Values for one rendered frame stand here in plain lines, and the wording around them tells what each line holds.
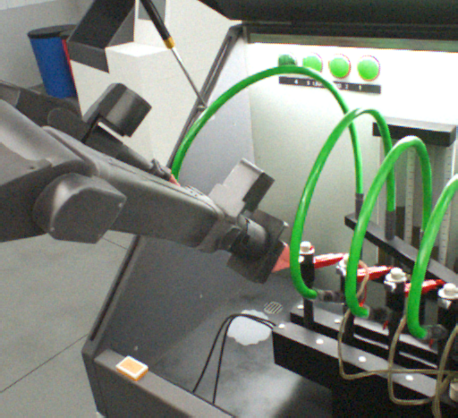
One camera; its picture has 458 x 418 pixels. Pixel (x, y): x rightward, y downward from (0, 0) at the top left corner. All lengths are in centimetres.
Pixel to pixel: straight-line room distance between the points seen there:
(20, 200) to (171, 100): 339
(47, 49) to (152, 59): 334
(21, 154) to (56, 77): 656
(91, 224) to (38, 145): 6
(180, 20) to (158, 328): 272
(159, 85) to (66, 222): 332
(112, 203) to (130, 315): 76
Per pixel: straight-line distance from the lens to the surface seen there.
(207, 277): 128
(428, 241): 70
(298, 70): 92
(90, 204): 36
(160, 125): 371
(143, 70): 359
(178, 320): 125
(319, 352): 100
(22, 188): 33
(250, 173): 75
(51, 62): 687
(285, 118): 122
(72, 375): 256
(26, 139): 36
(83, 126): 81
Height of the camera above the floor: 164
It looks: 25 degrees down
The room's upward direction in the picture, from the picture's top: 6 degrees counter-clockwise
